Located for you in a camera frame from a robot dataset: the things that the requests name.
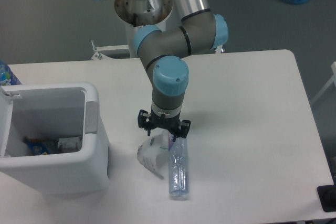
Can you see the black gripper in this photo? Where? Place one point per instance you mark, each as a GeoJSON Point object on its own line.
{"type": "Point", "coordinates": [178, 128]}

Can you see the white plastic wrapper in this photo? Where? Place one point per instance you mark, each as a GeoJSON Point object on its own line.
{"type": "Point", "coordinates": [153, 154]}

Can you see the clear plastic water bottle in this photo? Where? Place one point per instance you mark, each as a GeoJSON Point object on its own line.
{"type": "Point", "coordinates": [178, 175]}

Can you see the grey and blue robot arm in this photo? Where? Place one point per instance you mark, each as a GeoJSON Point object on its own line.
{"type": "Point", "coordinates": [167, 32]}

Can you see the white trash can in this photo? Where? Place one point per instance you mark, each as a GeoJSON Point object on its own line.
{"type": "Point", "coordinates": [53, 138]}

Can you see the blue snack wrapper in bin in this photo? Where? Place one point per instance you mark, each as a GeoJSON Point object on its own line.
{"type": "Point", "coordinates": [41, 146]}

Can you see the blue labelled bottle at left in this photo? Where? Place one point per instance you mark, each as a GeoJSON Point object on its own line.
{"type": "Point", "coordinates": [7, 76]}

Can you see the black device at table edge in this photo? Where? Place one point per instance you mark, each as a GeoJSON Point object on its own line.
{"type": "Point", "coordinates": [327, 197]}

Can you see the white pedestal base frame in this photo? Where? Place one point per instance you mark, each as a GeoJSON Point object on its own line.
{"type": "Point", "coordinates": [124, 51]}

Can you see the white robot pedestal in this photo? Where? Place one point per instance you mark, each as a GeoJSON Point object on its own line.
{"type": "Point", "coordinates": [137, 13]}

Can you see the white frame at right edge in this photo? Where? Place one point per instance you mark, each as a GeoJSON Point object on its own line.
{"type": "Point", "coordinates": [327, 89]}

